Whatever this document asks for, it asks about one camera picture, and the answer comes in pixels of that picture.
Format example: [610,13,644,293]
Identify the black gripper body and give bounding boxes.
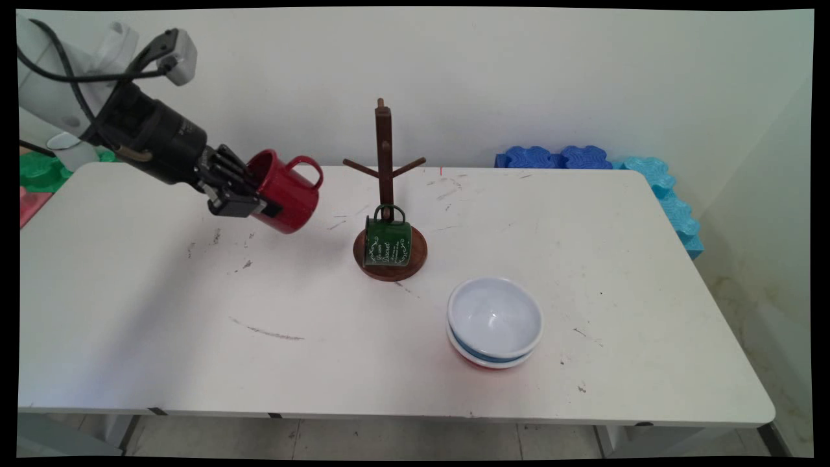
[83,81,219,187]

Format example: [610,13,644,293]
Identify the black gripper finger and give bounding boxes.
[196,165,283,219]
[209,144,258,180]

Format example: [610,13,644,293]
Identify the red enamel mug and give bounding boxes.
[246,149,324,235]

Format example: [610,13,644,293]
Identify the green foam block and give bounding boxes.
[19,149,119,194]

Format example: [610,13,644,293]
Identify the pink foam block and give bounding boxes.
[19,187,53,229]

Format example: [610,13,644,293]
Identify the brown wooden mug tree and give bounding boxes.
[342,98,429,282]

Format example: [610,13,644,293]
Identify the green printed mug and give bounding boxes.
[362,204,412,268]

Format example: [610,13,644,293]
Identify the white bowl with blue underside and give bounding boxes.
[447,276,543,359]

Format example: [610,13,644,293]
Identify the white bowl with red underside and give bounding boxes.
[446,328,538,370]

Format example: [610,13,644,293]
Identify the dark blue foam block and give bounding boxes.
[495,145,613,170]

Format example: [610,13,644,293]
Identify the light blue foam block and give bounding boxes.
[613,156,705,260]

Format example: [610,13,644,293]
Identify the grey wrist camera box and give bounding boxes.
[139,28,198,87]

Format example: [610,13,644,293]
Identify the black camera cable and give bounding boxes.
[18,18,181,142]

